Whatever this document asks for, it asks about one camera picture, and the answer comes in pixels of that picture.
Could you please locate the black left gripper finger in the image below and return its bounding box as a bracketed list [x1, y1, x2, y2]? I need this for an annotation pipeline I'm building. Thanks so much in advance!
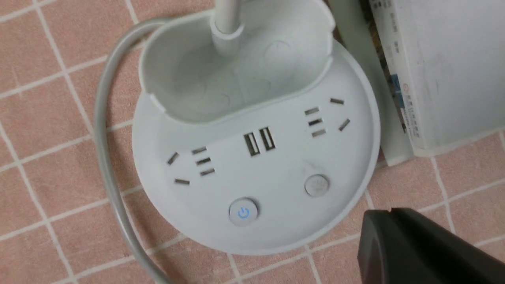
[357, 208, 505, 284]

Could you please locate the white desk lamp with sockets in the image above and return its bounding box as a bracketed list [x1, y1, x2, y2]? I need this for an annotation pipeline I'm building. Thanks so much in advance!
[132, 0, 376, 255]

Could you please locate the white autonomous driving book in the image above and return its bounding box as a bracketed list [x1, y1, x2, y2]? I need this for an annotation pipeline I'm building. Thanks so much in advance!
[368, 0, 505, 157]

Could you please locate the pink checkered tablecloth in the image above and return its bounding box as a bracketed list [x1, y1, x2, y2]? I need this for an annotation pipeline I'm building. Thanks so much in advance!
[0, 0, 504, 284]

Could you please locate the white lamp power cable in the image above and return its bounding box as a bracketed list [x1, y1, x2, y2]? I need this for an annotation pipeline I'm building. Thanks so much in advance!
[94, 18, 174, 284]

